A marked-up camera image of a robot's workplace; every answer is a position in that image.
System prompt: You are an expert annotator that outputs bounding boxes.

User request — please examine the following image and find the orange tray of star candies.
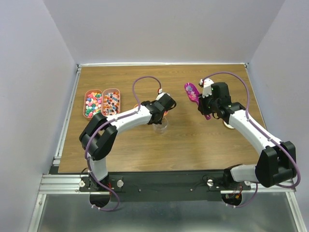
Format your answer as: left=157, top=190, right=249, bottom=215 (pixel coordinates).
left=133, top=104, right=168, bottom=116

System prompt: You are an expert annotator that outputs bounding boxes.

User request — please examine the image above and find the clear plastic cup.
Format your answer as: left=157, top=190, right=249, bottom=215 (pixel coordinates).
left=153, top=118, right=168, bottom=134

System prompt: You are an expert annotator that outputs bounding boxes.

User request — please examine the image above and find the magenta plastic scoop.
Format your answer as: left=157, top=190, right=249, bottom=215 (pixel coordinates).
left=184, top=83, right=202, bottom=106

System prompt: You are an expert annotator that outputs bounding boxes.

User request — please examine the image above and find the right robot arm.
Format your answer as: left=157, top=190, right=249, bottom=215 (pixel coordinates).
left=198, top=78, right=296, bottom=189

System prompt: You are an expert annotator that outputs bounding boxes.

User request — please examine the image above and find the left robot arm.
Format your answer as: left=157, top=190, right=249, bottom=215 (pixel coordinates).
left=79, top=93, right=177, bottom=191

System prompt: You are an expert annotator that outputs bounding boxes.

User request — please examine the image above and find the pink tray of wrapped candies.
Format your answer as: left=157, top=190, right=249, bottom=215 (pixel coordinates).
left=83, top=89, right=103, bottom=119

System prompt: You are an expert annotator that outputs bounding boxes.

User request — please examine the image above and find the white round lid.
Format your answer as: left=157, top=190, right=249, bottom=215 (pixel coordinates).
left=223, top=121, right=234, bottom=130

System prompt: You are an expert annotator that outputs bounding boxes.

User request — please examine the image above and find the pink tray of lollipops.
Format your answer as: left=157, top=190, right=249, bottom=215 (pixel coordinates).
left=101, top=88, right=121, bottom=116

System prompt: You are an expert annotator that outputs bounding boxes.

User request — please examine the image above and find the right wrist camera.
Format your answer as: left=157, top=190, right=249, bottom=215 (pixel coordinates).
left=199, top=78, right=214, bottom=98

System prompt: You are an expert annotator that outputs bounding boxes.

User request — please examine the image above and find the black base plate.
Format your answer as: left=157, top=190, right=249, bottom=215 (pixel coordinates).
left=81, top=170, right=256, bottom=203

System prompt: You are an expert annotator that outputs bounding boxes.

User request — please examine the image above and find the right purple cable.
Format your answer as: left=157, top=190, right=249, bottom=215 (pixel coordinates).
left=204, top=72, right=302, bottom=208

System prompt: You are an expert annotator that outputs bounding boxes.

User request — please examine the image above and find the aluminium frame rail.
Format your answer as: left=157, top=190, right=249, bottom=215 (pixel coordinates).
left=29, top=171, right=307, bottom=232

